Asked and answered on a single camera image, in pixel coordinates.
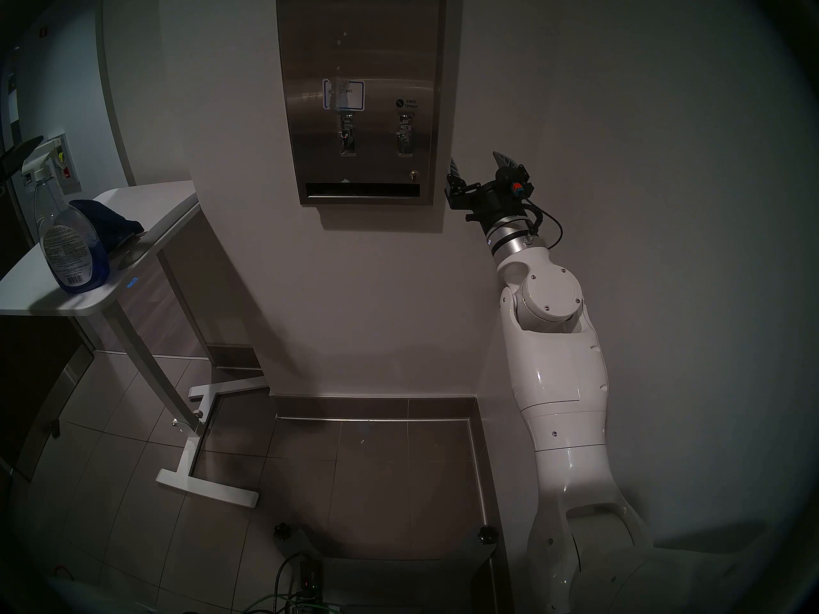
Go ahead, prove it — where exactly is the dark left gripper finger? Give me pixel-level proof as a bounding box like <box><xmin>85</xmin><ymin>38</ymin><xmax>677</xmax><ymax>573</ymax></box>
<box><xmin>0</xmin><ymin>136</ymin><xmax>44</xmax><ymax>178</ymax></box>

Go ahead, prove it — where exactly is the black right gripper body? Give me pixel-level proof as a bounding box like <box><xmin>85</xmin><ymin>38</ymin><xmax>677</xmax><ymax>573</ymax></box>
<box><xmin>446</xmin><ymin>166</ymin><xmax>534</xmax><ymax>228</ymax></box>

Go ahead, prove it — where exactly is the blue cleaner spray bottle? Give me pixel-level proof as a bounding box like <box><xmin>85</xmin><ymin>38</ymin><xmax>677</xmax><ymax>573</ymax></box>
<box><xmin>22</xmin><ymin>149</ymin><xmax>113</xmax><ymax>294</ymax></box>

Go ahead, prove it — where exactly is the dark blue cloth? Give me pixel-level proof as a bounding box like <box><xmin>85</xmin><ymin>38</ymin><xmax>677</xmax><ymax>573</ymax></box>
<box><xmin>67</xmin><ymin>199</ymin><xmax>145</xmax><ymax>250</ymax></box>

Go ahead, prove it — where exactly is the blue bordered white label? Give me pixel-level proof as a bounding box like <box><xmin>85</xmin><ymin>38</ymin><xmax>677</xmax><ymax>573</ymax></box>
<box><xmin>322</xmin><ymin>79</ymin><xmax>365</xmax><ymax>113</ymax></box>

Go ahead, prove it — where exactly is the white table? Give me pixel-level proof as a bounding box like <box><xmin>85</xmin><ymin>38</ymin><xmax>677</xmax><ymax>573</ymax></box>
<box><xmin>0</xmin><ymin>180</ymin><xmax>269</xmax><ymax>510</ymax></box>

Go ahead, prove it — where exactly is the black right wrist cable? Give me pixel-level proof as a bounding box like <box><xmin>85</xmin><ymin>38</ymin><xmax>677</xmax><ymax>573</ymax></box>
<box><xmin>523</xmin><ymin>196</ymin><xmax>564</xmax><ymax>250</ymax></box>

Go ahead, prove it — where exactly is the stainless steel wall dispenser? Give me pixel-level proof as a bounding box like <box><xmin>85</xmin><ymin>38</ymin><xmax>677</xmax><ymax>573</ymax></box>
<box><xmin>275</xmin><ymin>0</ymin><xmax>449</xmax><ymax>207</ymax></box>

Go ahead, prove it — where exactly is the grey robot base frame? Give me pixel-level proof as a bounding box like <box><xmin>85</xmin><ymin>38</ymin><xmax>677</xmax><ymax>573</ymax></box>
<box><xmin>275</xmin><ymin>523</ymin><xmax>501</xmax><ymax>614</ymax></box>

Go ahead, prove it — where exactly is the black base cable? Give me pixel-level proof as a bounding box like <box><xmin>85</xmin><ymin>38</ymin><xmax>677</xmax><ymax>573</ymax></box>
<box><xmin>274</xmin><ymin>552</ymin><xmax>312</xmax><ymax>606</ymax></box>

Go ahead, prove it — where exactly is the green cable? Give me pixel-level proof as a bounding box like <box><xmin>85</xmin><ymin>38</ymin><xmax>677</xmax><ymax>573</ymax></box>
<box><xmin>240</xmin><ymin>590</ymin><xmax>321</xmax><ymax>614</ymax></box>

